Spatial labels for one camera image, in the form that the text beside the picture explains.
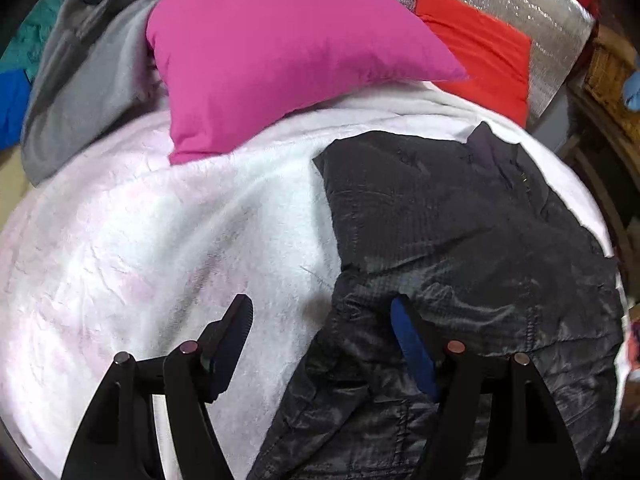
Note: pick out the red pillow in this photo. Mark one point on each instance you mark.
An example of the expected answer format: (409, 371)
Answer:
(494, 54)

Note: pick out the teal shirt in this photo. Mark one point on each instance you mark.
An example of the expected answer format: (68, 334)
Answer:
(26, 46)

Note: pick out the grey hoodie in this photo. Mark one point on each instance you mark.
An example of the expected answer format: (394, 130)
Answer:
(96, 73)

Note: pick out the pink pillow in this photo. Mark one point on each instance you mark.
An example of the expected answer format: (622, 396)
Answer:
(234, 67)

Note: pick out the wicker basket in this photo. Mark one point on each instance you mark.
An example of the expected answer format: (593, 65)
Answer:
(611, 65)

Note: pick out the blue jacket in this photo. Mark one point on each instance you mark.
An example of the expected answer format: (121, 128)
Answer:
(14, 96)

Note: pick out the white fleece blanket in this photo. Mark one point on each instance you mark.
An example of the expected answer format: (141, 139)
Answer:
(123, 251)

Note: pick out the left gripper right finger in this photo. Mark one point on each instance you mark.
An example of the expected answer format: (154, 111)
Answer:
(526, 436)

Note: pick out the wooden side shelf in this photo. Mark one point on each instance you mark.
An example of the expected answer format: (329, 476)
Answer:
(608, 163)

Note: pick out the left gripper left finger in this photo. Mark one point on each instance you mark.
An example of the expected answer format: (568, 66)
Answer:
(117, 438)

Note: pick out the black puffer jacket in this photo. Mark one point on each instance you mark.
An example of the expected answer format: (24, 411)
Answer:
(484, 249)

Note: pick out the blue cloth in basket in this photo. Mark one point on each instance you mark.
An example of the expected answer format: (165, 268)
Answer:
(631, 90)

